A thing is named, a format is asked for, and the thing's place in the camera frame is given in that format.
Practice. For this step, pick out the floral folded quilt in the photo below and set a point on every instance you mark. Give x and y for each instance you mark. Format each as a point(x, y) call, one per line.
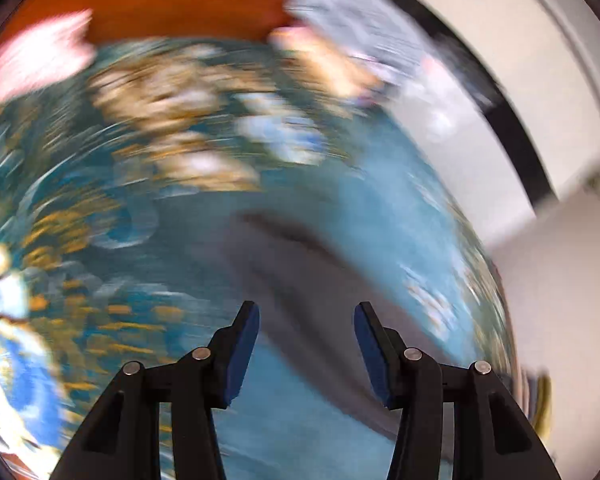
point(325, 65)

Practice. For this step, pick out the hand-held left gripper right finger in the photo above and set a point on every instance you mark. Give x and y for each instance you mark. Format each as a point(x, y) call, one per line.
point(375, 355)

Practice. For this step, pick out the white glossy wardrobe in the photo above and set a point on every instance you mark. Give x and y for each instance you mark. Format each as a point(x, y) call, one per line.
point(480, 85)

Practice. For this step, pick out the grey ribbed sweatshirt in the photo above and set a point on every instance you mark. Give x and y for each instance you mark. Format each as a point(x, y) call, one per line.
point(320, 280)

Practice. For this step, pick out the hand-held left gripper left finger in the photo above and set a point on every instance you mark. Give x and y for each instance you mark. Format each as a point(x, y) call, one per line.
point(240, 360)

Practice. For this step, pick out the blue floral blanket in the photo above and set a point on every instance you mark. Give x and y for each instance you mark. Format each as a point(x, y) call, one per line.
point(155, 210)

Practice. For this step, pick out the pink cloth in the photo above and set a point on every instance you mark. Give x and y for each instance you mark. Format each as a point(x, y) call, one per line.
point(35, 60)

